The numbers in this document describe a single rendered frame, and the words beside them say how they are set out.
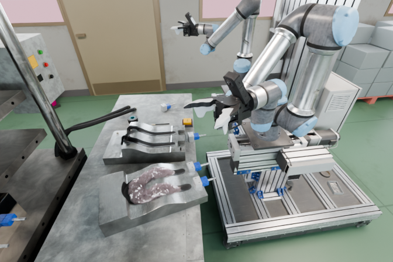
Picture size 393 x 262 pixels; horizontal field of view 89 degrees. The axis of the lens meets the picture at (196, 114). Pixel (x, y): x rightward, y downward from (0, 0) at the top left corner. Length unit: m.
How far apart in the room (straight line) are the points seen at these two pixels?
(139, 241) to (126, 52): 2.93
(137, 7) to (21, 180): 2.58
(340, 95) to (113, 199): 1.33
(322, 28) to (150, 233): 1.07
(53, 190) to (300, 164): 1.35
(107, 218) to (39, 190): 0.55
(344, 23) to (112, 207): 1.13
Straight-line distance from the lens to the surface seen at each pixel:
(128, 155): 1.30
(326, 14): 0.85
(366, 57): 3.77
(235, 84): 0.56
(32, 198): 1.46
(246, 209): 1.84
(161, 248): 1.05
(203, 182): 1.11
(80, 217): 1.23
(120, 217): 1.02
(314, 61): 0.89
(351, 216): 2.12
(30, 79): 1.30
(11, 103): 1.31
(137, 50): 3.51
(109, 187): 1.13
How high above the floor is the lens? 1.77
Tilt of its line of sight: 35 degrees down
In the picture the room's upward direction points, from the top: straight up
